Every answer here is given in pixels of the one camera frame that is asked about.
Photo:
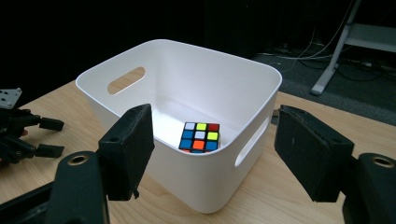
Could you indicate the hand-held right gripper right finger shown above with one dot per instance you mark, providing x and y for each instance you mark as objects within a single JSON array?
[{"x": 308, "y": 149}]

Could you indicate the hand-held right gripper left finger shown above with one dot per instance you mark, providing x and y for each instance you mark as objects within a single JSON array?
[{"x": 129, "y": 149}]

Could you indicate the white plastic storage bin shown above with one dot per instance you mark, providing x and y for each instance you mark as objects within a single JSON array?
[{"x": 193, "y": 183}]

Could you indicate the grey metal stand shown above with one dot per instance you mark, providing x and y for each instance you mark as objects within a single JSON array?
[{"x": 348, "y": 37}]

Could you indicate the multicoloured puzzle cube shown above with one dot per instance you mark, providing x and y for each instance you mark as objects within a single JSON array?
[{"x": 199, "y": 137}]

